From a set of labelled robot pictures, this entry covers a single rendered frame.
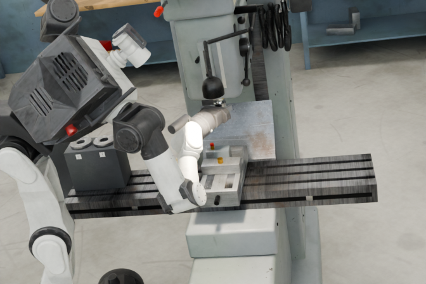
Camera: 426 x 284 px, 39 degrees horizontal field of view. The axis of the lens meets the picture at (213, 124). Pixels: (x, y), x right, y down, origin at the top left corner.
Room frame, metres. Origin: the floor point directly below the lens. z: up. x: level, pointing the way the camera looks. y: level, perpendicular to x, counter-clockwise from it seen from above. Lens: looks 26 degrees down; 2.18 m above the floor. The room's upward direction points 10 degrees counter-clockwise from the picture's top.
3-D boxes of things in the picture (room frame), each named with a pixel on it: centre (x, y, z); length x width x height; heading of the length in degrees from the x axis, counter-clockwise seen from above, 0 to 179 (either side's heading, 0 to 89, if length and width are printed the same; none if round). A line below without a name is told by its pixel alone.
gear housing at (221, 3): (2.11, -0.05, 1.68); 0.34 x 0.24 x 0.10; 168
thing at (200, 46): (1.97, -0.02, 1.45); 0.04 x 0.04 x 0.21; 78
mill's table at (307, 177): (2.09, 0.03, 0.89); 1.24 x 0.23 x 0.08; 78
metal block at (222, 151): (2.08, -0.02, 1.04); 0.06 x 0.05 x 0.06; 77
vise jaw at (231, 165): (2.02, 0.00, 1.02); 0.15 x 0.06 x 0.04; 77
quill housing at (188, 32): (2.08, -0.04, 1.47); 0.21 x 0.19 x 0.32; 78
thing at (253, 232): (2.07, -0.04, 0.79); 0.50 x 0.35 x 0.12; 168
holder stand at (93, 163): (2.21, 0.50, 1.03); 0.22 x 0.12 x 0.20; 80
